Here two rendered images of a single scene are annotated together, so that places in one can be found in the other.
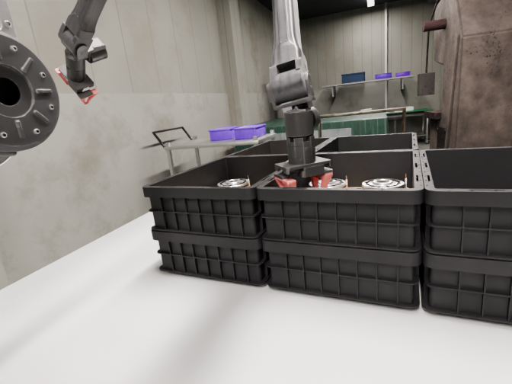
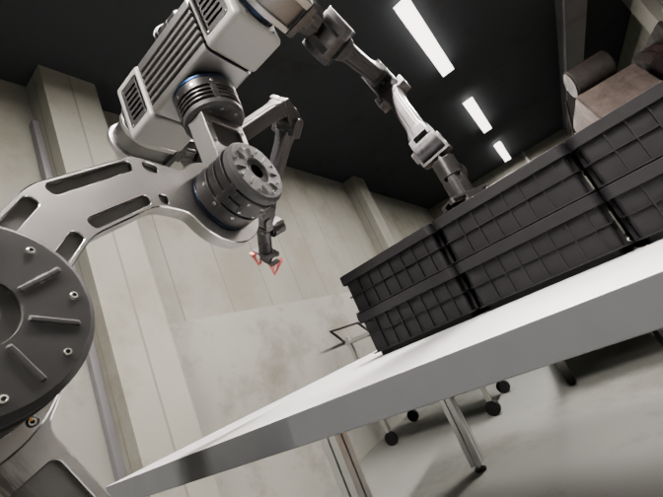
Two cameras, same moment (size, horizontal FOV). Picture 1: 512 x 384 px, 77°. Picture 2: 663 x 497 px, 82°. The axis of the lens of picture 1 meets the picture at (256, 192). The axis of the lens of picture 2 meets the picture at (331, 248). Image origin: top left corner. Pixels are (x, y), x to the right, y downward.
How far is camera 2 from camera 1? 44 cm
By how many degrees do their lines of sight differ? 31
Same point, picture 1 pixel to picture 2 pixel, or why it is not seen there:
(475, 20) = not seen: hidden behind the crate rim
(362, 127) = not seen: hidden behind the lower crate
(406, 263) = (589, 206)
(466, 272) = (648, 184)
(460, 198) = (594, 128)
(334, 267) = (531, 252)
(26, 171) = (225, 386)
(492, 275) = not seen: outside the picture
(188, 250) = (395, 317)
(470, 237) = (627, 154)
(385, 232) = (555, 193)
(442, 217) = (593, 154)
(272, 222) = (457, 244)
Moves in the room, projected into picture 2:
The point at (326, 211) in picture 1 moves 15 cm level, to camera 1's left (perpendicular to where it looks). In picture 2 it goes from (497, 207) to (430, 239)
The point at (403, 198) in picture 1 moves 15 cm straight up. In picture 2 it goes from (551, 156) to (509, 95)
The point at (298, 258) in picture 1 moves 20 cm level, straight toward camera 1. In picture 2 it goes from (494, 264) to (503, 253)
